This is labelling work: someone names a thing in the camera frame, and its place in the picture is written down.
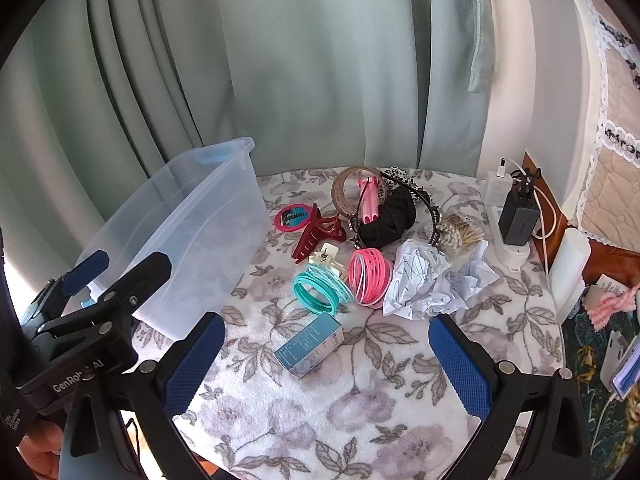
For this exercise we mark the pink round mirror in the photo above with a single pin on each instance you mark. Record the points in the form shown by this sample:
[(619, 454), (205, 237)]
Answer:
[(293, 217)]

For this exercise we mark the clear plastic storage bin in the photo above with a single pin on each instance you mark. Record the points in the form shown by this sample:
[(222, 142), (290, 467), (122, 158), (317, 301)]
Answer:
[(205, 212)]

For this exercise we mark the black white spotted scrunchie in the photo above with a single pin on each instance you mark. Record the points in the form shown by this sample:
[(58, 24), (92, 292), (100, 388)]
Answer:
[(399, 176)]

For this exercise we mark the white cylinder bottle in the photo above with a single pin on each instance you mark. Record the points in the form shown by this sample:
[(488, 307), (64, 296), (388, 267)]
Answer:
[(565, 275)]

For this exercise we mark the pink knitted cloth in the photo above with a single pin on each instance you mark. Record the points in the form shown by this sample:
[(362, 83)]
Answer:
[(610, 304)]

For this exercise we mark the white usb charger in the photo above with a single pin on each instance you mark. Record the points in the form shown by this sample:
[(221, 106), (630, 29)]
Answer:
[(497, 185)]

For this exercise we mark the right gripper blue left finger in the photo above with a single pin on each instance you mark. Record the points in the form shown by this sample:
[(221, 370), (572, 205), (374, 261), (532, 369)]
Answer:
[(187, 362)]

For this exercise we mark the black power adapter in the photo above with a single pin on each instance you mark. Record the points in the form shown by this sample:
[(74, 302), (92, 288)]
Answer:
[(519, 216)]

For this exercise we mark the floral tablecloth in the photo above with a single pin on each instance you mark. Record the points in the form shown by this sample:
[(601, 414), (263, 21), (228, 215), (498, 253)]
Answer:
[(378, 407)]

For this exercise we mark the cotton swabs bag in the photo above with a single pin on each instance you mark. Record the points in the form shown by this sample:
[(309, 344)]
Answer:
[(458, 231)]

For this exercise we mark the black beaded headband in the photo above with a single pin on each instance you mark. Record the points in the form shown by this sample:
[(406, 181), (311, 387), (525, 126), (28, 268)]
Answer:
[(420, 197)]

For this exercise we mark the white paper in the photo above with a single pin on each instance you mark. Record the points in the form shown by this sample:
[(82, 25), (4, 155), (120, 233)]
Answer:
[(426, 283)]

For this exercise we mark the small teal box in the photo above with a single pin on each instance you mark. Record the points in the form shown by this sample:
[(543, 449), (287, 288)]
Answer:
[(311, 346)]

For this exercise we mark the quilted lace-trimmed cover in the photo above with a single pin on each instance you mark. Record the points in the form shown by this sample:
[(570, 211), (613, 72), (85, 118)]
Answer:
[(603, 201)]

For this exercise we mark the person's left hand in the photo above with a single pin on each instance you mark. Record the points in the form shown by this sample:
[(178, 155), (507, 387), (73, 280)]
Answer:
[(41, 448)]

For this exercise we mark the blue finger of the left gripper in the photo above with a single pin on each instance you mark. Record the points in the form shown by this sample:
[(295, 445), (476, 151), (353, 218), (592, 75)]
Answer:
[(80, 276), (135, 284)]

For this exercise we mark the green curtain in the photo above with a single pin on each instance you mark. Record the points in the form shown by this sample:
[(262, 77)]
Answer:
[(97, 95)]

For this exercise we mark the brown packing tape roll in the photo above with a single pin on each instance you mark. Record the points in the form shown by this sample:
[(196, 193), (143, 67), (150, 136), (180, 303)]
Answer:
[(345, 190)]

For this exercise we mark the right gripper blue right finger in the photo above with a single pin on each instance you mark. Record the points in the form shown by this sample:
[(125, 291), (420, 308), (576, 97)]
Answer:
[(465, 363)]

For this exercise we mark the white hair clip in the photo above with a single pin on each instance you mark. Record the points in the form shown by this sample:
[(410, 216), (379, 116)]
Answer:
[(327, 256)]

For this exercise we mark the pink hair roller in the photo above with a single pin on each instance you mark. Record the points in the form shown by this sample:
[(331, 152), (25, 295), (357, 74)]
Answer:
[(368, 200)]

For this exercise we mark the red hair claw clip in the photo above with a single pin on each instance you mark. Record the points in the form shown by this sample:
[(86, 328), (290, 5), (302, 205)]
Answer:
[(317, 230)]

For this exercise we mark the smartphone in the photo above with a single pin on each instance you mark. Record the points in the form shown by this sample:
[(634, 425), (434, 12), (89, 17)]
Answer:
[(620, 368)]

